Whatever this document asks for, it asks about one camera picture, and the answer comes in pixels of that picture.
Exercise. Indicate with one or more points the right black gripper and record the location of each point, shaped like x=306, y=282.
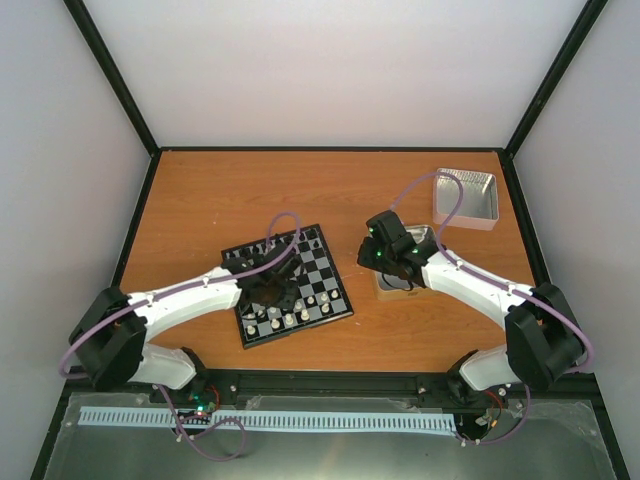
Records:
x=364, y=258

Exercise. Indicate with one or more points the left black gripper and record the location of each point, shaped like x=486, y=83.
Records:
x=288, y=302

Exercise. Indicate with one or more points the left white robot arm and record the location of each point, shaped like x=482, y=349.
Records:
x=113, y=339

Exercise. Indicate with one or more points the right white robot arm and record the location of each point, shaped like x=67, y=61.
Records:
x=542, y=339

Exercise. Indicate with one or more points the black chess piece set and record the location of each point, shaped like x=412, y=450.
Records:
x=309, y=246

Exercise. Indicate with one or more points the green lit circuit board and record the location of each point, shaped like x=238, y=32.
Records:
x=206, y=401

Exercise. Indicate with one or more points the gold metal tin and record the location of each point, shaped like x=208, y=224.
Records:
x=391, y=288

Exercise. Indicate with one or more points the black and silver chessboard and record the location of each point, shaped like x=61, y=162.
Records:
x=314, y=278

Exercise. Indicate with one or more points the black aluminium frame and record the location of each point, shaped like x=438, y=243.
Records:
x=584, y=23

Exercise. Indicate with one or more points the light blue cable duct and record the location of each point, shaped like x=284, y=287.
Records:
x=274, y=421

